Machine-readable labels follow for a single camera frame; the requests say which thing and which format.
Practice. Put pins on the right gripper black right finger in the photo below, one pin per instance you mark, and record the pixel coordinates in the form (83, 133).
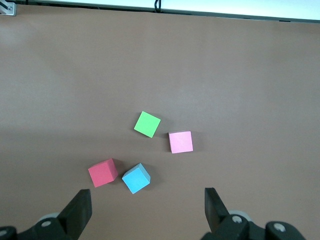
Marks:
(217, 215)

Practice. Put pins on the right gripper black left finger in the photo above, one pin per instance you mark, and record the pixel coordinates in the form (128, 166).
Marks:
(75, 217)

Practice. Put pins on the light blue foam cube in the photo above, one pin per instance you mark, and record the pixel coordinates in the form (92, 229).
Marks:
(135, 181)

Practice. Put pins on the green foam cube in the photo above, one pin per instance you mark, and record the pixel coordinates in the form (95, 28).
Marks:
(147, 124)

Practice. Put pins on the red foam cube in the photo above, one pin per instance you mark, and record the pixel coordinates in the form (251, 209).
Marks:
(101, 173)

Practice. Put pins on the pink foam cube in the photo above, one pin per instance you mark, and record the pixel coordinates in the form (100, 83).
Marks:
(180, 142)

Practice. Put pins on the brown table cover sheet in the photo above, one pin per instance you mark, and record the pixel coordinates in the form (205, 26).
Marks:
(75, 75)

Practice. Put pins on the silver metal bracket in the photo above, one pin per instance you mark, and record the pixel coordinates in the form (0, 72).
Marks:
(10, 9)

